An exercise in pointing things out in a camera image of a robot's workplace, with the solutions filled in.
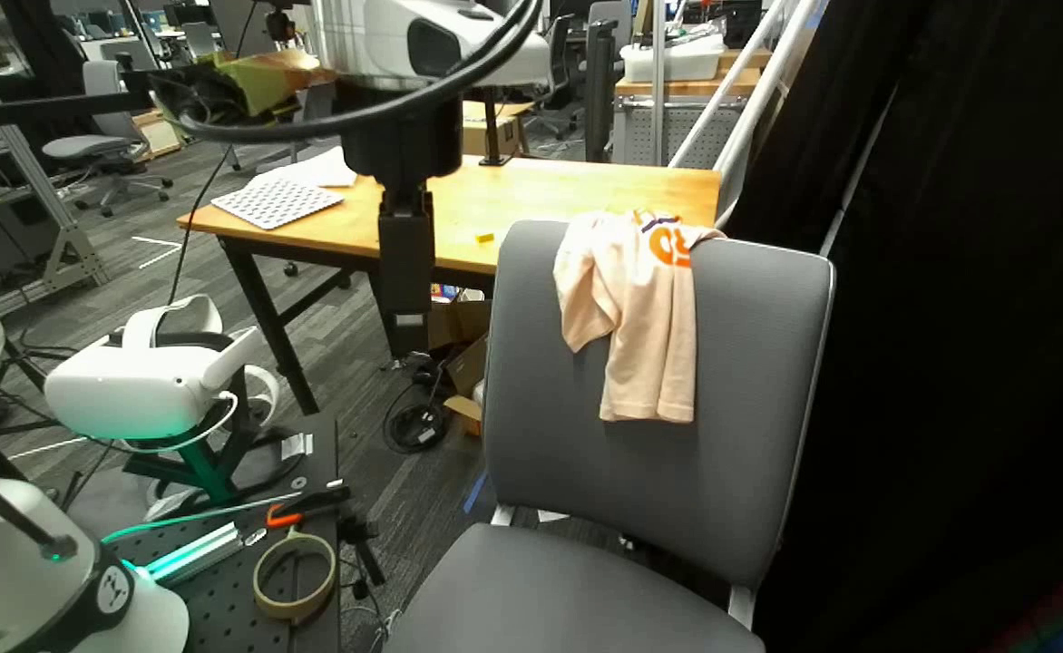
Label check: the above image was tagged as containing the peach shirt with orange print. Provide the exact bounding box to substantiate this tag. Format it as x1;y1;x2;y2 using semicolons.
553;214;716;425

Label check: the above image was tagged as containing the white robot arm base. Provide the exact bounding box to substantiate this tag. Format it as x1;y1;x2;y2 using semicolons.
0;323;192;653

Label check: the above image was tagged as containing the grey padded chair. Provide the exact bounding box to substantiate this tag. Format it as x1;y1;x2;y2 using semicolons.
382;221;834;653

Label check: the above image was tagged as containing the grey office chair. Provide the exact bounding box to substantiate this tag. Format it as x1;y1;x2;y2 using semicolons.
42;109;172;219

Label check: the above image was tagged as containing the wooden table with black legs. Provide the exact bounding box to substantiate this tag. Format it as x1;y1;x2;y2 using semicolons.
180;156;727;414

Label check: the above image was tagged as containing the white keyboard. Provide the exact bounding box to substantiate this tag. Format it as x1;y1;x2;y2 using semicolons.
213;178;341;230

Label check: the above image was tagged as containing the green headset stand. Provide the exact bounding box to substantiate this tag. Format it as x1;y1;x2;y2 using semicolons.
126;431;258;503

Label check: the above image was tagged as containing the white VR headset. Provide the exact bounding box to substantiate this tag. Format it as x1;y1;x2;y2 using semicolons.
42;293;278;443

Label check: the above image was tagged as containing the roll of tape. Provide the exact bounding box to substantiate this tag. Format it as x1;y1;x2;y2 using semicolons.
249;531;336;627

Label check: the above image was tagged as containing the teal metal bar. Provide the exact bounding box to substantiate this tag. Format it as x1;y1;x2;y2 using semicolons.
140;521;244;584

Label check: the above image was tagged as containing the black curtain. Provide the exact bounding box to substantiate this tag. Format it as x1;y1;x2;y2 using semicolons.
728;0;1063;653

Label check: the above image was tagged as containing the black thick cable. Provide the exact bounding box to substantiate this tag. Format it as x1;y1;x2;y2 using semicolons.
146;0;553;148

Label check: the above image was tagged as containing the orange handled tool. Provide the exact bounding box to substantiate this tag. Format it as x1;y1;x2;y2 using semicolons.
261;478;352;531

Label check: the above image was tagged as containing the white metal frame rail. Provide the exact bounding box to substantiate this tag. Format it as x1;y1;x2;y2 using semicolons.
666;0;831;226

